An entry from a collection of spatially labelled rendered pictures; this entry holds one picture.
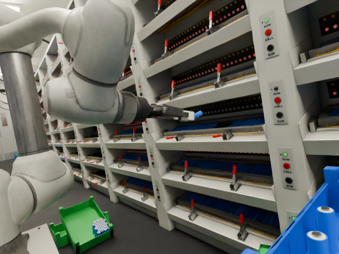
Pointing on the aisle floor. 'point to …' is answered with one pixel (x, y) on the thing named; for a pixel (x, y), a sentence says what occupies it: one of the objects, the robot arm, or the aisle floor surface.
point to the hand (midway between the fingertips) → (183, 115)
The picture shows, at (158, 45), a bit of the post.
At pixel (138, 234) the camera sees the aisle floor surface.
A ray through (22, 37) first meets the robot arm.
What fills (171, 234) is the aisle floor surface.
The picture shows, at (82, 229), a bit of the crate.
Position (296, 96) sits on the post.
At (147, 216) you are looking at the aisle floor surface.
